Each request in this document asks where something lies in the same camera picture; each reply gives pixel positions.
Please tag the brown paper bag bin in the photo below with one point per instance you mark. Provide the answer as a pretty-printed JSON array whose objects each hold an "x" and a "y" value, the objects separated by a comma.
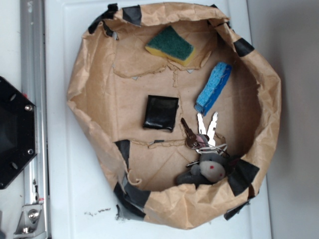
[{"x": 108, "y": 94}]

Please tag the brass key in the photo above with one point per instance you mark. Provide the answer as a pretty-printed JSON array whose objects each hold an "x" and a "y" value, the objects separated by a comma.
[{"x": 191, "y": 141}]

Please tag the silver key left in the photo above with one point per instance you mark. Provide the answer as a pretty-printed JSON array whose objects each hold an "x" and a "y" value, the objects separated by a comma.
[{"x": 201, "y": 127}]

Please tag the silver key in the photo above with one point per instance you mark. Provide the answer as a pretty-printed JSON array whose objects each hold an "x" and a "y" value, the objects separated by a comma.
[
  {"x": 211, "y": 129},
  {"x": 201, "y": 127}
]

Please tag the silver key right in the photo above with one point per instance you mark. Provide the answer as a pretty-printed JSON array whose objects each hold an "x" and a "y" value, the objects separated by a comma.
[{"x": 211, "y": 129}]

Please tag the green and yellow sponge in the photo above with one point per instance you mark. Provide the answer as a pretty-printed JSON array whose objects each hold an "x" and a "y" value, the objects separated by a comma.
[{"x": 169, "y": 44}]

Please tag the blue sponge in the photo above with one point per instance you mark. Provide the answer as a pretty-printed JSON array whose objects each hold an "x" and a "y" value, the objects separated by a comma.
[{"x": 215, "y": 84}]

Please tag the grey plush donkey keychain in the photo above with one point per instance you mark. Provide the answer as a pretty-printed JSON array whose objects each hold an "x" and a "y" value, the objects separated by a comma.
[{"x": 209, "y": 169}]

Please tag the black hexagonal base plate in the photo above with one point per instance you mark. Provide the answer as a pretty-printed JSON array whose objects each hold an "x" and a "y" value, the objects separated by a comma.
[{"x": 17, "y": 132}]

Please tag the aluminium rail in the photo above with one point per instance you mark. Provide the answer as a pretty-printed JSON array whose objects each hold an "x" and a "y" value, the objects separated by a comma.
[{"x": 32, "y": 32}]

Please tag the metal corner bracket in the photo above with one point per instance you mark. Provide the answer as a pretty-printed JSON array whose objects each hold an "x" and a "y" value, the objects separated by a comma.
[{"x": 31, "y": 222}]

